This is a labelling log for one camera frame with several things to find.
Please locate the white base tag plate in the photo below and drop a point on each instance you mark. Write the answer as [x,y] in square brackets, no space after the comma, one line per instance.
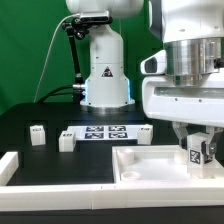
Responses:
[105,132]

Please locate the grey camera on mount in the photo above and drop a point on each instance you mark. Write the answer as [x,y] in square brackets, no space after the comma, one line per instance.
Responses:
[90,17]

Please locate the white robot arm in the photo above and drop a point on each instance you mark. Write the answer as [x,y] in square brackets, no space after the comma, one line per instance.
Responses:
[166,53]

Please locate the white U-shaped fence wall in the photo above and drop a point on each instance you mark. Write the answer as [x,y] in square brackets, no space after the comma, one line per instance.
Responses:
[197,192]

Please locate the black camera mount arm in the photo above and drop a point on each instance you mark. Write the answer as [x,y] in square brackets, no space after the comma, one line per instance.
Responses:
[75,56]

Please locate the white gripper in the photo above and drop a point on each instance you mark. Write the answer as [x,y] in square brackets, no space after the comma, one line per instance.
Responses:
[202,105]

